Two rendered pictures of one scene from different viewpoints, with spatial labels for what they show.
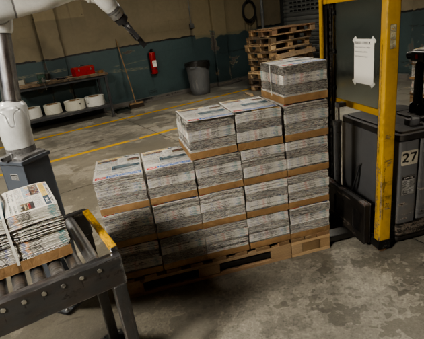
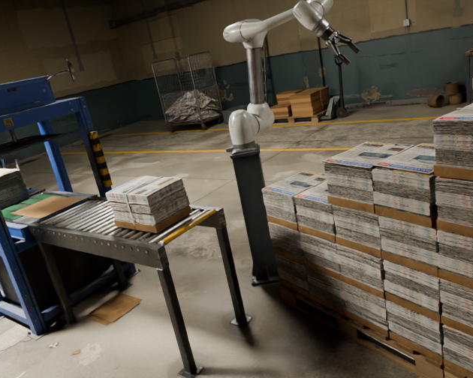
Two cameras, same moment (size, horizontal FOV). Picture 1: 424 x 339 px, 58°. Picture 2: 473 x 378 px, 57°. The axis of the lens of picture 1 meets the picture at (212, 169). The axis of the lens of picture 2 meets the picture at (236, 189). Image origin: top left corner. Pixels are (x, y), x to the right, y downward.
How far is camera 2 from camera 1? 194 cm
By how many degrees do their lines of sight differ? 65
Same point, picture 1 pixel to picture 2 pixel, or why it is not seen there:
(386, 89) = not seen: outside the picture
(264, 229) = (405, 326)
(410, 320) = not seen: outside the picture
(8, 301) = (110, 241)
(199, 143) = (335, 188)
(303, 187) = (462, 306)
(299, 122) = (459, 208)
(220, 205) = (356, 265)
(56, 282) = (128, 244)
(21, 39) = not seen: outside the picture
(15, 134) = (233, 133)
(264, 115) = (407, 181)
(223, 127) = (360, 178)
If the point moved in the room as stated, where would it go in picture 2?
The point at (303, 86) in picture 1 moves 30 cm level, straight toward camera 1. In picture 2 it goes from (466, 157) to (389, 175)
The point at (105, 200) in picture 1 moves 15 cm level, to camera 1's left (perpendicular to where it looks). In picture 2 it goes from (269, 208) to (258, 202)
